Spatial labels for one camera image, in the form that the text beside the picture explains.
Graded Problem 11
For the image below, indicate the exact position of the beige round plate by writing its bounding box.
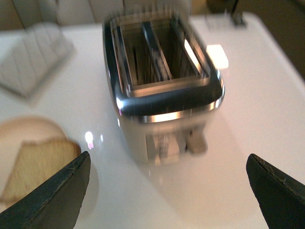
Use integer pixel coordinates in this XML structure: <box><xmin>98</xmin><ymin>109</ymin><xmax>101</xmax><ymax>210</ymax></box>
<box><xmin>0</xmin><ymin>116</ymin><xmax>99</xmax><ymax>221</ymax></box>

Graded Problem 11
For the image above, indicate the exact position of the beige quilted oven mitt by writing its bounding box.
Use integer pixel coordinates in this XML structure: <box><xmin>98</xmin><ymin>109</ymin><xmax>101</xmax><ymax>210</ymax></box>
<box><xmin>0</xmin><ymin>22</ymin><xmax>74</xmax><ymax>97</ymax></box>

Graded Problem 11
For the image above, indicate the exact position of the chrome two-slot toaster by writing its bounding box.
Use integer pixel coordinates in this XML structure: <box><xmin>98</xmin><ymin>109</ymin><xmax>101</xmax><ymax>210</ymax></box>
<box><xmin>103</xmin><ymin>10</ymin><xmax>225</xmax><ymax>164</ymax></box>

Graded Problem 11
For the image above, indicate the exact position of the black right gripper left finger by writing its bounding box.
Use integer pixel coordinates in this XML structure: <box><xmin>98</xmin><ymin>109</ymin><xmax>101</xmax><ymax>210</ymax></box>
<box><xmin>0</xmin><ymin>151</ymin><xmax>91</xmax><ymax>229</ymax></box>

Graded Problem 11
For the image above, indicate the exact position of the beige chair in middle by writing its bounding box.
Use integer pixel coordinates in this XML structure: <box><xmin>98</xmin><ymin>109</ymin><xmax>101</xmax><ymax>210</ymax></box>
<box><xmin>0</xmin><ymin>0</ymin><xmax>192</xmax><ymax>31</ymax></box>

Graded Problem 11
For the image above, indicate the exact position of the black and white label card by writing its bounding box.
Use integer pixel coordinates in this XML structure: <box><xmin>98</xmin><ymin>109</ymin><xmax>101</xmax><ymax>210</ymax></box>
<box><xmin>205</xmin><ymin>13</ymin><xmax>246</xmax><ymax>30</ymax></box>

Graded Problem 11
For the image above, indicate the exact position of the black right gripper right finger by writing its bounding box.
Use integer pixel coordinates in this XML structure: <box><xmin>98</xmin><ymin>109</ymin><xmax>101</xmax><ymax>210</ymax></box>
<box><xmin>246</xmin><ymin>154</ymin><xmax>305</xmax><ymax>229</ymax></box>

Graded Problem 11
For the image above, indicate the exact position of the slice of toast bread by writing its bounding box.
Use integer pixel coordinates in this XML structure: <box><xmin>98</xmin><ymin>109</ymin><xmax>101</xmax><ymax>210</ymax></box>
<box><xmin>0</xmin><ymin>139</ymin><xmax>81</xmax><ymax>204</ymax></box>

